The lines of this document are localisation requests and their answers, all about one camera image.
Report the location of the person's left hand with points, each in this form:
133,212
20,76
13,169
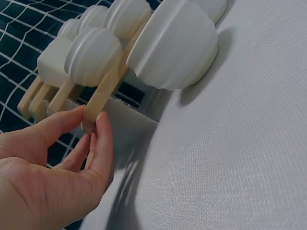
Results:
48,189

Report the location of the person's left thumb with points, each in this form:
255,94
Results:
60,121

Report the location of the person's left fingers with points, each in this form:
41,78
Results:
103,143

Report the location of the light wooden slatted rack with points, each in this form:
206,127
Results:
103,91

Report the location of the grey-white board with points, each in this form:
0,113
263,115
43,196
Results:
129,124

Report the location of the white square bowl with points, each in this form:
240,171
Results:
52,62

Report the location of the white ribbed bowl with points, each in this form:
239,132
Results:
68,28
91,19
129,19
96,57

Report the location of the large white bowl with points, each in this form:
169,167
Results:
177,48

